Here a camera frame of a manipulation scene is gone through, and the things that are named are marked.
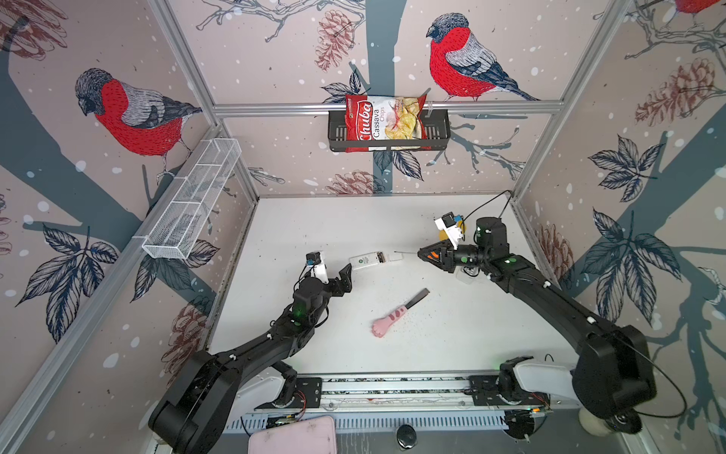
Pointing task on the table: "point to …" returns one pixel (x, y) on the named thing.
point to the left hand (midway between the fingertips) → (338, 266)
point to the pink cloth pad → (313, 435)
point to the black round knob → (406, 436)
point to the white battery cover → (396, 256)
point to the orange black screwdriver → (430, 256)
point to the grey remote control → (469, 275)
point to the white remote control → (364, 260)
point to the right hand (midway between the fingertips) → (417, 258)
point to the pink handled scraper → (380, 325)
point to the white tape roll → (593, 425)
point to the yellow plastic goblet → (462, 226)
